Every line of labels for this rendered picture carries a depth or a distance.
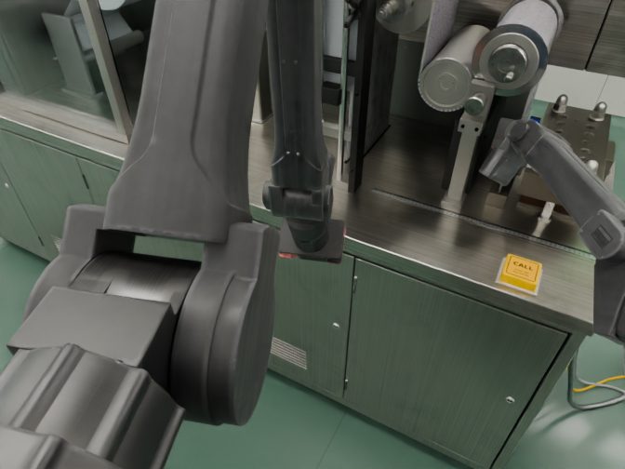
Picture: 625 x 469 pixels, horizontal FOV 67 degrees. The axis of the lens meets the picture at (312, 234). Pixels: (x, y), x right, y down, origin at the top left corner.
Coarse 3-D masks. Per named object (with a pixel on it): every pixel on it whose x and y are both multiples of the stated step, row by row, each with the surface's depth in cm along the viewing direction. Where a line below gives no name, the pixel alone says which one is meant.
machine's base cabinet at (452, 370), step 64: (0, 128) 164; (0, 192) 196; (64, 192) 169; (192, 256) 153; (320, 320) 139; (384, 320) 125; (448, 320) 113; (512, 320) 103; (320, 384) 162; (384, 384) 143; (448, 384) 128; (512, 384) 116; (448, 448) 147; (512, 448) 131
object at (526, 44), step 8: (496, 40) 96; (504, 40) 95; (512, 40) 94; (520, 40) 94; (528, 40) 93; (488, 48) 97; (528, 48) 94; (536, 48) 93; (488, 56) 98; (528, 56) 94; (536, 56) 94; (480, 64) 100; (528, 64) 95; (536, 64) 95; (528, 72) 96; (488, 80) 101; (520, 80) 98; (528, 80) 97; (504, 88) 100; (512, 88) 100
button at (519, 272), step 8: (512, 256) 101; (504, 264) 99; (512, 264) 99; (520, 264) 99; (528, 264) 99; (536, 264) 99; (504, 272) 97; (512, 272) 97; (520, 272) 97; (528, 272) 97; (536, 272) 97; (504, 280) 98; (512, 280) 97; (520, 280) 96; (528, 280) 95; (536, 280) 95; (528, 288) 96
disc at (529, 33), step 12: (504, 24) 94; (516, 24) 93; (492, 36) 96; (528, 36) 93; (540, 36) 92; (480, 48) 98; (540, 48) 93; (540, 60) 94; (480, 72) 101; (540, 72) 95; (528, 84) 98
